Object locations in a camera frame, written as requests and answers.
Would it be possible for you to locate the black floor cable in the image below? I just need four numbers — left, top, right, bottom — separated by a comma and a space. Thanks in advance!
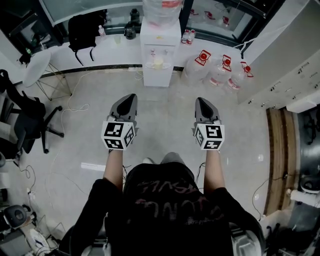
251, 174, 288, 221

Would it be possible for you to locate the clear water jug on dispenser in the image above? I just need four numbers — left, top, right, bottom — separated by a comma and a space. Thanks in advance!
142, 0, 185, 27

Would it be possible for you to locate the person's grey trouser leg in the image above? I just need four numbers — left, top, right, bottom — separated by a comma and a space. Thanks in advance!
159, 151, 186, 166

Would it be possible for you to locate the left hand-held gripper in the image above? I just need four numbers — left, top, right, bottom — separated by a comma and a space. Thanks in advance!
100, 93, 139, 152

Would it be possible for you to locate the white water dispenser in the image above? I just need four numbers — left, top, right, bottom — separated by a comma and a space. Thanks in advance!
139, 18, 182, 88

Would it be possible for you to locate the white cabinet with handles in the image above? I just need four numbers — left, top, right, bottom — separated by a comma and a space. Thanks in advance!
236, 0, 320, 114

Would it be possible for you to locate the dark glass jar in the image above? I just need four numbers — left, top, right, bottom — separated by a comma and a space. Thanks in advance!
129, 7, 140, 26
123, 21, 137, 41

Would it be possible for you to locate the pale yellow cup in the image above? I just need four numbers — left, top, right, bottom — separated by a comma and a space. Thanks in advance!
152, 57, 165, 71

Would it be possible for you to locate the grey round-headed device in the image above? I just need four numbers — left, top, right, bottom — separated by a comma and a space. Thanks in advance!
1, 204, 34, 231

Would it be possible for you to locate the white wire-leg chair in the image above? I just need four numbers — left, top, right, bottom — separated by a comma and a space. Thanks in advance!
24, 50, 74, 102

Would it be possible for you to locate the black backpack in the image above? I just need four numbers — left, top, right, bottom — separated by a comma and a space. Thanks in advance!
67, 9, 109, 67

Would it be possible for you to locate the person's right forearm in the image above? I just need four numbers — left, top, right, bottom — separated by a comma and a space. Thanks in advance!
203, 149, 226, 195

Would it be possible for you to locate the wooden floor strip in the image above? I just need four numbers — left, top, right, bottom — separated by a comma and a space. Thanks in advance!
264, 106, 299, 216

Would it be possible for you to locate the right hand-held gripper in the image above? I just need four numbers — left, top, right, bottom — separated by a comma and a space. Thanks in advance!
193, 96, 225, 151

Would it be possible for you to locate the white floor cable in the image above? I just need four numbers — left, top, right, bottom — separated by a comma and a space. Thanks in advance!
48, 70, 106, 176

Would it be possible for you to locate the person's black printed t-shirt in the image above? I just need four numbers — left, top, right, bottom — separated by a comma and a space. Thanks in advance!
58, 161, 266, 256

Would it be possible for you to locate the black office chair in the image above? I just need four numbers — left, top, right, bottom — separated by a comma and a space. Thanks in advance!
0, 69, 65, 161

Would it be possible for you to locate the clear red-capped water jug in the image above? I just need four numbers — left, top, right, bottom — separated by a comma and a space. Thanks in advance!
183, 49, 214, 84
203, 54, 235, 88
225, 61, 254, 93

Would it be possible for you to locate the person's left forearm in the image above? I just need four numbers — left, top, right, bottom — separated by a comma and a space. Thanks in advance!
102, 149, 126, 194

